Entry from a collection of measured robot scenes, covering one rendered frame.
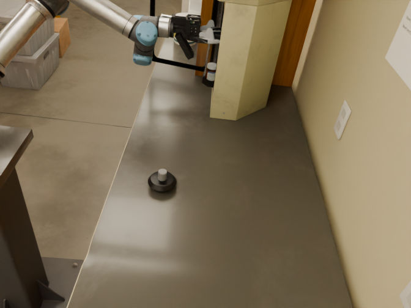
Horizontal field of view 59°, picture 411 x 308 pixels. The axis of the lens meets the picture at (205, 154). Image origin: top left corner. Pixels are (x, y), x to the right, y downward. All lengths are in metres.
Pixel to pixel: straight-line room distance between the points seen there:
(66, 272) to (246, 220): 1.25
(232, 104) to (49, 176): 1.57
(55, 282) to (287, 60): 1.61
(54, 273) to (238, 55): 1.46
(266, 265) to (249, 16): 0.83
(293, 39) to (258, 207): 0.91
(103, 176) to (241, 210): 1.62
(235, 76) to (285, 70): 0.47
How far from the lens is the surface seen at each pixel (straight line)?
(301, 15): 1.79
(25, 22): 1.53
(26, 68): 3.58
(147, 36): 1.34
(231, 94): 1.49
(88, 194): 2.53
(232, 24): 1.38
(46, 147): 2.96
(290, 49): 1.84
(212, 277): 1.01
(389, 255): 0.98
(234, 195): 1.21
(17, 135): 1.48
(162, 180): 1.17
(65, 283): 2.12
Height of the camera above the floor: 1.78
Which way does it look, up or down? 39 degrees down
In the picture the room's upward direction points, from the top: 8 degrees clockwise
